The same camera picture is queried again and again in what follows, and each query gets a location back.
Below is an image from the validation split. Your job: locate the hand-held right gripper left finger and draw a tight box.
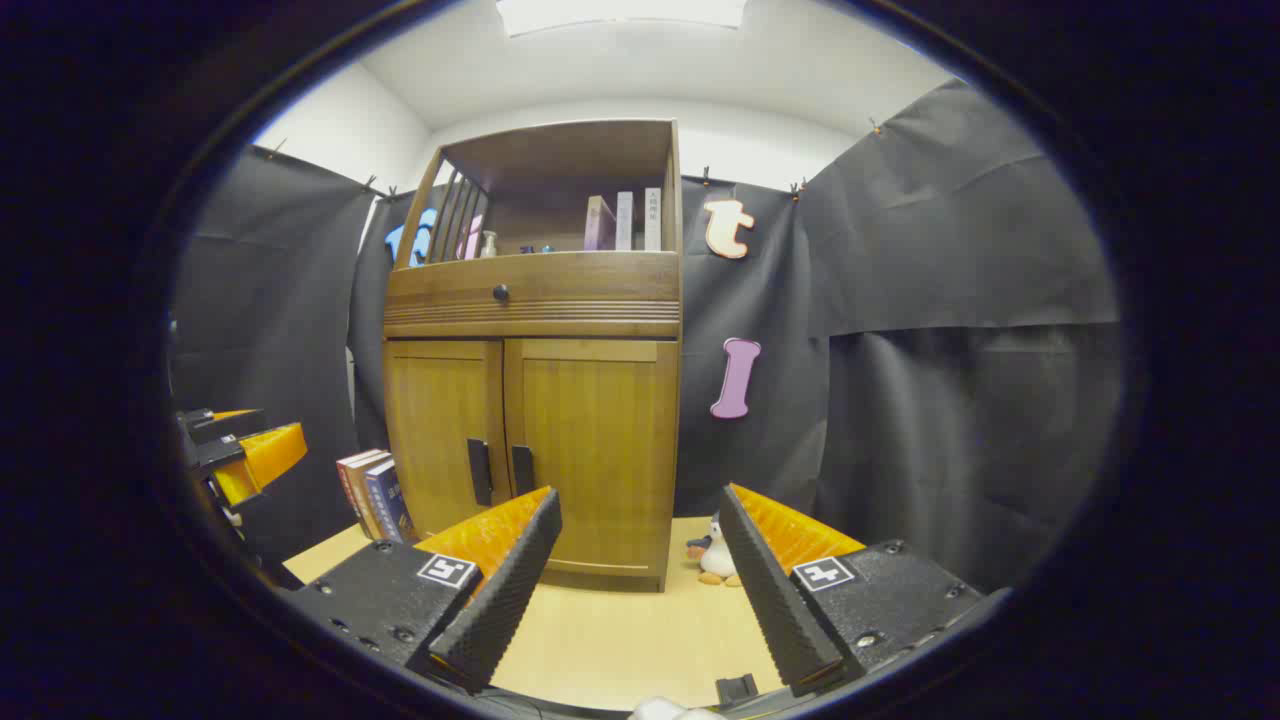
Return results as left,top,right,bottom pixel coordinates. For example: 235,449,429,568
285,487,563,693

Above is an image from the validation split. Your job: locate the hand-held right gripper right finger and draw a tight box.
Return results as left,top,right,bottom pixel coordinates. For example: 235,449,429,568
718,484,986,698

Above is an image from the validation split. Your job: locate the wooden shoe cabinet door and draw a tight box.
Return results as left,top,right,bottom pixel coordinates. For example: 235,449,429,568
384,338,507,541
503,338,681,583

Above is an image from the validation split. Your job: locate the wooden double-door shoe cabinet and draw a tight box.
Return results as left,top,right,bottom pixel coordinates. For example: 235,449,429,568
382,118,684,593

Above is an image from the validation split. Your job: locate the plush penguin toy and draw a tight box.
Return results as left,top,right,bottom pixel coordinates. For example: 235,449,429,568
686,515,743,588

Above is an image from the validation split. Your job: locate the red book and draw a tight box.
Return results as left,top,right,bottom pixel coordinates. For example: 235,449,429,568
336,450,379,541

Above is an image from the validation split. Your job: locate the brown book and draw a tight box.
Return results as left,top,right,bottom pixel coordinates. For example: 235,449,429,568
345,453,396,543

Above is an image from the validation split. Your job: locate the white cloth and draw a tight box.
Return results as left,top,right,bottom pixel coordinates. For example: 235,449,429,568
630,698,723,720

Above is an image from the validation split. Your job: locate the black backdrop cloth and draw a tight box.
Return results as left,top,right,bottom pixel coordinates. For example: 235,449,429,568
170,78,1123,593

